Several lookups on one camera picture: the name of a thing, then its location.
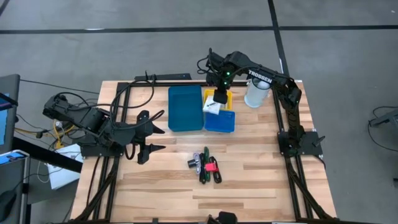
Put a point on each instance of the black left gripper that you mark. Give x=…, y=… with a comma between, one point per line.
x=140, y=137

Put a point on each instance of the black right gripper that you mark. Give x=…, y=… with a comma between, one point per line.
x=221, y=97

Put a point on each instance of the white card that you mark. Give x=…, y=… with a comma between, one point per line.
x=210, y=107

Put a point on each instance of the small black box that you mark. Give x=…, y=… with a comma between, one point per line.
x=191, y=163

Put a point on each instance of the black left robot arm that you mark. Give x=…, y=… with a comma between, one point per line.
x=87, y=119

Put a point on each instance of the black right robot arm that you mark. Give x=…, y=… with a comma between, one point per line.
x=280, y=82

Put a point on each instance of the teal plastic bin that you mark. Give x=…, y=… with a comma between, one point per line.
x=186, y=109

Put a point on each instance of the yellow slotted plastic basket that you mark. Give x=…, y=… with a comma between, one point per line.
x=230, y=99

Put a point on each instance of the blue slotted plastic basket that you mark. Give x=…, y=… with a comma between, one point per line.
x=219, y=123

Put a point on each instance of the white cylindrical container on stand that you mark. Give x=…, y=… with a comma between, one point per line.
x=255, y=95

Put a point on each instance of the black mounting bar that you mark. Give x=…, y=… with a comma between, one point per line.
x=168, y=76

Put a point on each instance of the white cardboard box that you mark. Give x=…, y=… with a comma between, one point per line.
x=62, y=174

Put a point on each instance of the grey computer monitor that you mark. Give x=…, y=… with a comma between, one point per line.
x=7, y=118

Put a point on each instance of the grey equipment cart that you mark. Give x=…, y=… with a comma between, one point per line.
x=12, y=186

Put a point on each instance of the black aluminium table frame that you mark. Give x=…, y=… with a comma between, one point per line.
x=161, y=83

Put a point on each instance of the black table-level camera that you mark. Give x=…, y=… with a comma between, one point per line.
x=225, y=217

